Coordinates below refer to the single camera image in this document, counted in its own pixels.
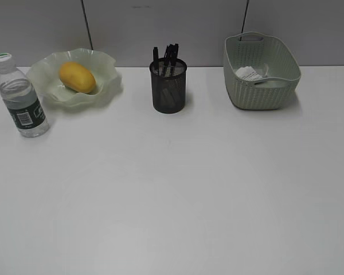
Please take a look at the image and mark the grey eraser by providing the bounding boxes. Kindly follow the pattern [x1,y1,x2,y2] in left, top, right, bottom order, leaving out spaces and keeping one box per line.
[161,88,175,108]

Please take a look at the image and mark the pale green woven basket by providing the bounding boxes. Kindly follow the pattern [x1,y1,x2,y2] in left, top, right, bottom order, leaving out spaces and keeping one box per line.
[223,32,301,111]

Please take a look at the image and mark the black mesh pen holder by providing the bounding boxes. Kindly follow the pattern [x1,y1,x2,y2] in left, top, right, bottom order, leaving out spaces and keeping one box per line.
[149,58,187,113]

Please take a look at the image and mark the yellow mango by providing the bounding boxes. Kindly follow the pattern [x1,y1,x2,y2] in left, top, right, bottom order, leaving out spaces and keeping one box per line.
[58,61,96,94]

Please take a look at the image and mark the black wall cable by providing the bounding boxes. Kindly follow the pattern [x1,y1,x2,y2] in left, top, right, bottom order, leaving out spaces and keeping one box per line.
[239,0,251,41]
[80,0,94,51]

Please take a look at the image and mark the black wall cable right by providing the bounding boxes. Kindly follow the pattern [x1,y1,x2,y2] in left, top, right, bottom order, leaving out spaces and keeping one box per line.
[239,0,251,41]

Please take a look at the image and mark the thin black pen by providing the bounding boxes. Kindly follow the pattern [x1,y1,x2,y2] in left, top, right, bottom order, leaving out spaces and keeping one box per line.
[153,47,159,75]

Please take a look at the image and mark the pale green wavy plate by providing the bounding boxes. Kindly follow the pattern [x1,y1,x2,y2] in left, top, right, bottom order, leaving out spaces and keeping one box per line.
[26,48,122,110]

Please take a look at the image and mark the clear water bottle green label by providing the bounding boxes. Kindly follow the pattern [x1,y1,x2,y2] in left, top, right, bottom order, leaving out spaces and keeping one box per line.
[0,53,50,138]

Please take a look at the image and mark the black marker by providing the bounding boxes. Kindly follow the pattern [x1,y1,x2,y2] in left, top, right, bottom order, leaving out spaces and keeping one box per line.
[170,44,179,76]
[161,44,174,77]

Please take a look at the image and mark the white waste paper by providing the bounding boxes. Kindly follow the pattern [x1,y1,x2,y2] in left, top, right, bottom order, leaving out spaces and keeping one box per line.
[236,64,269,83]

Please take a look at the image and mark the black wall cable left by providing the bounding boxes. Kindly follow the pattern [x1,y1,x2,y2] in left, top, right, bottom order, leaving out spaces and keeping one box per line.
[80,0,94,51]

